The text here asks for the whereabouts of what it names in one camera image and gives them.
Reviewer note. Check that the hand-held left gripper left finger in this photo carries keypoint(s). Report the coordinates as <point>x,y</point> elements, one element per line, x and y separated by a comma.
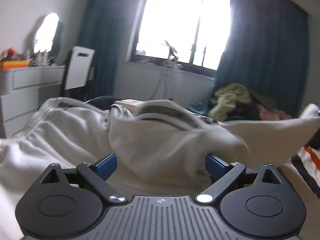
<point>107,165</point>

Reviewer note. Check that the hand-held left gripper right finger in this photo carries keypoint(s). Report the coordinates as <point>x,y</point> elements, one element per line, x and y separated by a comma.
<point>215,165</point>

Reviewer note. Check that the white sweatshirt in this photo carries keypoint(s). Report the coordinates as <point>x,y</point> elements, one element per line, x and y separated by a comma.
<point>162,142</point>

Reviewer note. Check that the dark clothes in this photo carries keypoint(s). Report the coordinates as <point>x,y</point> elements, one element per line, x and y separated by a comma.
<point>247,111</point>

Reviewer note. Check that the pile of clothes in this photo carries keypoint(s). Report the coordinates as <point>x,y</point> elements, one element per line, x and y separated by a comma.
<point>232,97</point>

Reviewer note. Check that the green garment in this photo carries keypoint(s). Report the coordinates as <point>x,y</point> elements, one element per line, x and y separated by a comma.
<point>232,117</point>

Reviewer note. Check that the pink garment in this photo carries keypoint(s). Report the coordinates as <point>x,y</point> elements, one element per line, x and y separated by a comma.
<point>277,115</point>

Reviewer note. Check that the olive garment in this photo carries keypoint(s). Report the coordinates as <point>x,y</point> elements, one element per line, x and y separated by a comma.
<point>265,100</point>

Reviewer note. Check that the white chair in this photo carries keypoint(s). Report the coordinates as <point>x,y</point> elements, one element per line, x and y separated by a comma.
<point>80,67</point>

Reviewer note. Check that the white dresser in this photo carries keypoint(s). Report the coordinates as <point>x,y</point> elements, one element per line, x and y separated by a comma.
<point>30,85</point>

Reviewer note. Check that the white garment steamer stand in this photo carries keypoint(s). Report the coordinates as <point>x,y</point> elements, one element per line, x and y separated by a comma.
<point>172,55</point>

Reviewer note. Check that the group of cosmetic bottles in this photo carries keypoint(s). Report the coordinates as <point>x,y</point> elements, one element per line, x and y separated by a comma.
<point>40,57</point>

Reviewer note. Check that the oval mirror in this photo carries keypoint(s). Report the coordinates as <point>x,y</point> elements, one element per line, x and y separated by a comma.
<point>46,30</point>

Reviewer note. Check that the small red item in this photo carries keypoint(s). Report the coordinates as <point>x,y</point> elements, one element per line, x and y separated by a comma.
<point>10,52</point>

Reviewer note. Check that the window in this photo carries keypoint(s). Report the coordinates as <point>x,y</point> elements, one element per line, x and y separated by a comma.
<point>175,17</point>

